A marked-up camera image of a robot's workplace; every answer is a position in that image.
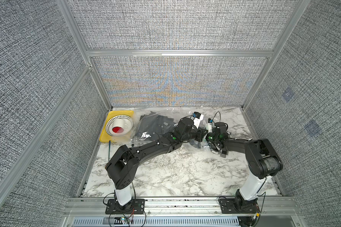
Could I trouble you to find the clear plastic vacuum bag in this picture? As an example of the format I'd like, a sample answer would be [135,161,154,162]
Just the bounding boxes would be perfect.
[131,112,235,155]

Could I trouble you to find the black white checkered shirt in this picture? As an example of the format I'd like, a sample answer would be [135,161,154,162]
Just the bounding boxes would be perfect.
[201,136,227,158]

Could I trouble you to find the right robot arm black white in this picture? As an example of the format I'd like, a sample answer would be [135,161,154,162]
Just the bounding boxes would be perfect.
[206,132,283,203]

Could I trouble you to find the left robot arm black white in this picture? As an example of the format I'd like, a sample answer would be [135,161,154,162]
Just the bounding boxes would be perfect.
[105,127,208,206]

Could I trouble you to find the white patterned bowl red inside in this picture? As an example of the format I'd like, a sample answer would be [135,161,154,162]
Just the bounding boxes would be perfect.
[105,115,134,137]

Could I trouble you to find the yellow plastic tray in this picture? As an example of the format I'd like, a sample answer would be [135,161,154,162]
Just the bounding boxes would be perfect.
[99,110,135,143]

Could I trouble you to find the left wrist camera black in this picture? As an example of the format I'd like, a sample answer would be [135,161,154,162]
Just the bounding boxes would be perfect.
[191,112,204,129]

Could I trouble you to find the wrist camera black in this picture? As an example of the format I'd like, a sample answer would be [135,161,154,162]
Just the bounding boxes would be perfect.
[206,118,215,132]
[191,112,204,129]

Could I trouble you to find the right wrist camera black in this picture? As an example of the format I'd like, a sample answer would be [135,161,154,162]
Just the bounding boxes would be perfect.
[206,118,215,132]

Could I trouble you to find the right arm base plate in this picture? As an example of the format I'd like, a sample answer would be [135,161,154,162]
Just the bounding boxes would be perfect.
[218,197,258,214]

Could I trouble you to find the white slotted cable duct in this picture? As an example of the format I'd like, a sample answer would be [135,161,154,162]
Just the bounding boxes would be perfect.
[70,216,241,227]

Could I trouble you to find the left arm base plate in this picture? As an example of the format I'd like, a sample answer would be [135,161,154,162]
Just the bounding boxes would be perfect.
[105,199,145,215]

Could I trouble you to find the aluminium frame of enclosure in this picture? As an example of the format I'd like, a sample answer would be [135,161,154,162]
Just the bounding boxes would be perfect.
[0,0,341,199]

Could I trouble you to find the front aluminium rail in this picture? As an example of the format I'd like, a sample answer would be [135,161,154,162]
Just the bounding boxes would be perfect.
[63,196,302,217]

